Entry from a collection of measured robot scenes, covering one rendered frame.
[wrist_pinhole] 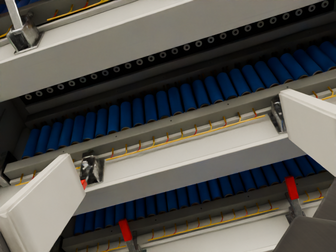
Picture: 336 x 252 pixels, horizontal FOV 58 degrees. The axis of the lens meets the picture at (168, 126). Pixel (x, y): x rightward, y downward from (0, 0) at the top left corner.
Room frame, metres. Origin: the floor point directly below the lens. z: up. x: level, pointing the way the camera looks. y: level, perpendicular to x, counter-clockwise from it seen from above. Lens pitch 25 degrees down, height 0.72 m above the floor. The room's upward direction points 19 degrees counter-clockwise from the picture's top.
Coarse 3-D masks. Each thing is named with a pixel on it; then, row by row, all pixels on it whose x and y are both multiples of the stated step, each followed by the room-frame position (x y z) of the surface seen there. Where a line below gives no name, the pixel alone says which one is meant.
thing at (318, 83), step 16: (304, 80) 0.37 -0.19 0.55; (320, 80) 0.36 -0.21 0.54; (240, 96) 0.38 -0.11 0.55; (256, 96) 0.37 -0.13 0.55; (272, 96) 0.37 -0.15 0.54; (192, 112) 0.39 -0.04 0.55; (208, 112) 0.38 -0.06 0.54; (224, 112) 0.37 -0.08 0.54; (240, 112) 0.37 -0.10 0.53; (144, 128) 0.39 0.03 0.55; (160, 128) 0.38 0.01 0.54; (176, 128) 0.38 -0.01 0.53; (80, 144) 0.41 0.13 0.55; (96, 144) 0.40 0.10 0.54; (112, 144) 0.39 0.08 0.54; (128, 144) 0.39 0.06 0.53; (160, 144) 0.37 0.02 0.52; (32, 160) 0.41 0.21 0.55; (48, 160) 0.40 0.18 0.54; (16, 176) 0.41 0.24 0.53
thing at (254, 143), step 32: (288, 32) 0.48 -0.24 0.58; (160, 64) 0.51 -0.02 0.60; (64, 96) 0.53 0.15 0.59; (0, 128) 0.49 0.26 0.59; (224, 128) 0.37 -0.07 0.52; (256, 128) 0.35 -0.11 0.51; (0, 160) 0.43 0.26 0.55; (128, 160) 0.38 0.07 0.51; (160, 160) 0.35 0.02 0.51; (192, 160) 0.34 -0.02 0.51; (224, 160) 0.33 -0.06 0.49; (256, 160) 0.33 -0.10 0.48; (0, 192) 0.41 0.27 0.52; (96, 192) 0.35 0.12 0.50; (128, 192) 0.35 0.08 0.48; (160, 192) 0.35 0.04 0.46
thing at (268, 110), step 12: (312, 96) 0.36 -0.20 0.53; (324, 96) 0.36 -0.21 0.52; (264, 108) 0.37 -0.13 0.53; (228, 120) 0.37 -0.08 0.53; (240, 120) 0.37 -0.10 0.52; (180, 132) 0.38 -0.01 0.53; (192, 132) 0.38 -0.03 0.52; (144, 144) 0.39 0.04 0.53; (108, 156) 0.39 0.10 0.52; (12, 180) 0.41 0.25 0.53; (24, 180) 0.41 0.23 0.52
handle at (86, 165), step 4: (84, 164) 0.36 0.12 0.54; (88, 164) 0.36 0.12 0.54; (88, 168) 0.36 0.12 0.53; (84, 172) 0.35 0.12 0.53; (88, 172) 0.35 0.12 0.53; (84, 176) 0.34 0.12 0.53; (80, 180) 0.33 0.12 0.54; (84, 180) 0.33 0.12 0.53; (84, 184) 0.32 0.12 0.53; (84, 188) 0.32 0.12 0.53
